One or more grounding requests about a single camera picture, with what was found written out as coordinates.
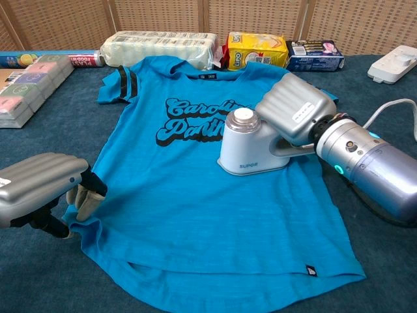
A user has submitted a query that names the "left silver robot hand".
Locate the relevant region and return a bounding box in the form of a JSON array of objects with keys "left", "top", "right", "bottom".
[{"left": 0, "top": 152, "right": 108, "bottom": 239}]

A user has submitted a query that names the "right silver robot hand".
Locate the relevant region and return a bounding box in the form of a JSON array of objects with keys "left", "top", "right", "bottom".
[{"left": 255, "top": 72, "right": 338, "bottom": 147}]

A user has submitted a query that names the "white handheld garment steamer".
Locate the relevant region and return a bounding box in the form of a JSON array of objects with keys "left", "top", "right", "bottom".
[{"left": 217, "top": 108, "right": 317, "bottom": 176}]

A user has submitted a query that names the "blue Carolina Panthers shirt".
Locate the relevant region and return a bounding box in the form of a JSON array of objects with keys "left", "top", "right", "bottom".
[{"left": 61, "top": 55, "right": 367, "bottom": 313}]

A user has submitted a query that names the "dark teal table cover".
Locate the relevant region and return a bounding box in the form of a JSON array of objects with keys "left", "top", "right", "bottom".
[{"left": 0, "top": 53, "right": 417, "bottom": 313}]

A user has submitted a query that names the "dark blue sanitary pad pack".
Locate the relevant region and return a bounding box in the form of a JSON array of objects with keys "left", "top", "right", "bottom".
[{"left": 285, "top": 39, "right": 345, "bottom": 72}]

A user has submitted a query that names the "yellow tissue pack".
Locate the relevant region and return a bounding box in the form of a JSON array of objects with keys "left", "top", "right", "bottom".
[{"left": 221, "top": 31, "right": 290, "bottom": 72}]

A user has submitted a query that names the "pastel pocket tissue multipack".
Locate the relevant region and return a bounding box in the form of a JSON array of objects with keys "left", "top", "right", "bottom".
[{"left": 0, "top": 54, "right": 75, "bottom": 129}]

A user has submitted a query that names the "white power strip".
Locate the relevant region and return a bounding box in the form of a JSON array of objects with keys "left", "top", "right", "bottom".
[{"left": 367, "top": 44, "right": 417, "bottom": 85}]

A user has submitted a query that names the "blue food wrap box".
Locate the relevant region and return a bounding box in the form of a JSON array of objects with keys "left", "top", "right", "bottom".
[{"left": 0, "top": 50, "right": 105, "bottom": 69}]

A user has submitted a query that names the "white toilet paper pack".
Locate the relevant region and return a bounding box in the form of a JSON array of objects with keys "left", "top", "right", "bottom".
[{"left": 99, "top": 31, "right": 220, "bottom": 71}]

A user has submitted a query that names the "wicker folding screen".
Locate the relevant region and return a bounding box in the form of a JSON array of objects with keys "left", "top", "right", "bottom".
[{"left": 0, "top": 0, "right": 417, "bottom": 56}]

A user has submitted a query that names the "white steamer power cord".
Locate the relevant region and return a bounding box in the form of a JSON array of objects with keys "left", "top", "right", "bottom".
[{"left": 362, "top": 98, "right": 417, "bottom": 141}]

